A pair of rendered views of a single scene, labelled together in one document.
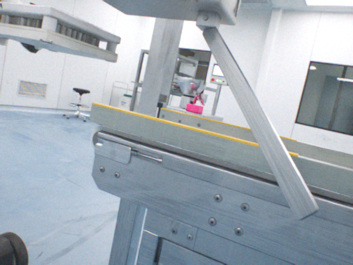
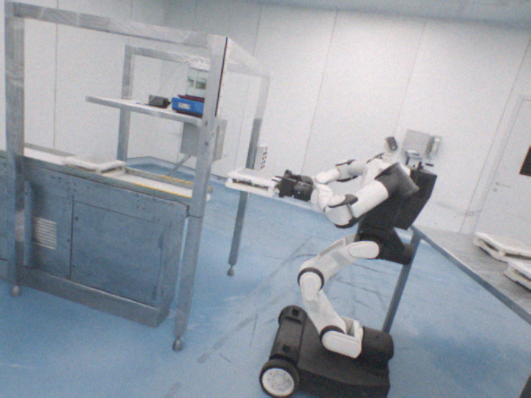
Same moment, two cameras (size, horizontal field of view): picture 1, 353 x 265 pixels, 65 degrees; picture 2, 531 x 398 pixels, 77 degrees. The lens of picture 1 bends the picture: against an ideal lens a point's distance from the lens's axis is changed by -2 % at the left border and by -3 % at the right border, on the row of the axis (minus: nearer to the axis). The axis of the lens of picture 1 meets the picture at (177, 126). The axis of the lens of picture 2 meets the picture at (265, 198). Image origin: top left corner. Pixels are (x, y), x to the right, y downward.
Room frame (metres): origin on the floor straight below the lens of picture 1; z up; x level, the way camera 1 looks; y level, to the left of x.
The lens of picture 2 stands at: (2.45, 0.06, 1.40)
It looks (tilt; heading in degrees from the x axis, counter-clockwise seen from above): 15 degrees down; 168
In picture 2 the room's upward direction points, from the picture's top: 11 degrees clockwise
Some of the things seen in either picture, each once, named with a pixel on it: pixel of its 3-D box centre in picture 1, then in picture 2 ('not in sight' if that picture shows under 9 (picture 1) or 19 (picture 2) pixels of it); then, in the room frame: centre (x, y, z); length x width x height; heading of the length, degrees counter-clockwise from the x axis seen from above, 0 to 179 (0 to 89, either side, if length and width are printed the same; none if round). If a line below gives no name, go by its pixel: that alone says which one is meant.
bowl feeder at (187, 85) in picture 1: (193, 95); not in sight; (3.51, -0.11, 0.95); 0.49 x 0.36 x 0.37; 58
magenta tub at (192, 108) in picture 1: (194, 109); not in sight; (3.19, -0.14, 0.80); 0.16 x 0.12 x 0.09; 58
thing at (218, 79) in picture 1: (217, 89); not in sight; (3.45, -0.38, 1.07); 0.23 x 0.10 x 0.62; 58
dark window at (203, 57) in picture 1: (182, 72); not in sight; (6.65, 0.16, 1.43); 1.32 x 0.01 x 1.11; 58
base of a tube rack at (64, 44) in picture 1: (51, 42); (254, 185); (0.72, 0.36, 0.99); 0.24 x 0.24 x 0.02; 68
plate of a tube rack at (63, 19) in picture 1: (54, 23); (255, 176); (0.72, 0.36, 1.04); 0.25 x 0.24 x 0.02; 158
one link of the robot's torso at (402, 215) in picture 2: not in sight; (392, 191); (0.98, 1.00, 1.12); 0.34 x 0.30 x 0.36; 158
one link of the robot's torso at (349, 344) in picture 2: not in sight; (341, 334); (0.97, 0.96, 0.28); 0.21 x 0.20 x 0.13; 68
